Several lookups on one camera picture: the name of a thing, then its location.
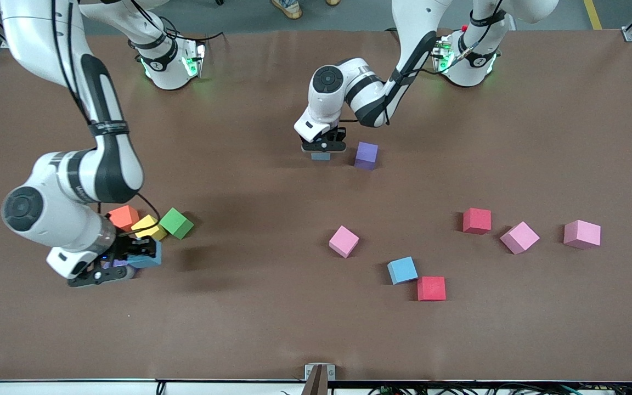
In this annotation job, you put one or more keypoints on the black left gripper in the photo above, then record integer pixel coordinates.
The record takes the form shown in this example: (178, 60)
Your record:
(338, 135)

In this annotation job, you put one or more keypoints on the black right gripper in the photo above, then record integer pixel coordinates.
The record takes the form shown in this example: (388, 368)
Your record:
(136, 249)

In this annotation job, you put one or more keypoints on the blue foam block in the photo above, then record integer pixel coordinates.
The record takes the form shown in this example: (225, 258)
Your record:
(320, 156)
(402, 270)
(148, 262)

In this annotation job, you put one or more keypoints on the purple foam block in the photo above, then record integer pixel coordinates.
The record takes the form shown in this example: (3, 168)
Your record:
(366, 155)
(118, 264)

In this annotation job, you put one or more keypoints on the yellow foam block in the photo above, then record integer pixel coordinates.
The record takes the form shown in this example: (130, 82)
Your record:
(154, 230)

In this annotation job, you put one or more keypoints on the green foam block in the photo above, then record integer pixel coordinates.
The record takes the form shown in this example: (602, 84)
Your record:
(176, 223)

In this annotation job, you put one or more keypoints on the pink foam block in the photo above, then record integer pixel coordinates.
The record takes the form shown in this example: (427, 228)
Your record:
(519, 237)
(344, 241)
(582, 234)

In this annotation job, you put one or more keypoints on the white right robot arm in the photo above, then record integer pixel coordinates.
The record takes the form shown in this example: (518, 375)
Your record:
(102, 164)

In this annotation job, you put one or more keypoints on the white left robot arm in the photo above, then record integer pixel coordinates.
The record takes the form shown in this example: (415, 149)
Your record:
(360, 88)

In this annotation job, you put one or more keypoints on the orange foam block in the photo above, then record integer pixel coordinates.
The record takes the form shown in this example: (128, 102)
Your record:
(124, 216)

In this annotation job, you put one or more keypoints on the red foam block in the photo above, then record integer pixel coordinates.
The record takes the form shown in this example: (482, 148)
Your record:
(431, 288)
(477, 220)

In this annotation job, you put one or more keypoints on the metal table edge bracket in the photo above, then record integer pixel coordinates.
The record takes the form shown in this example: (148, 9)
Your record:
(320, 376)

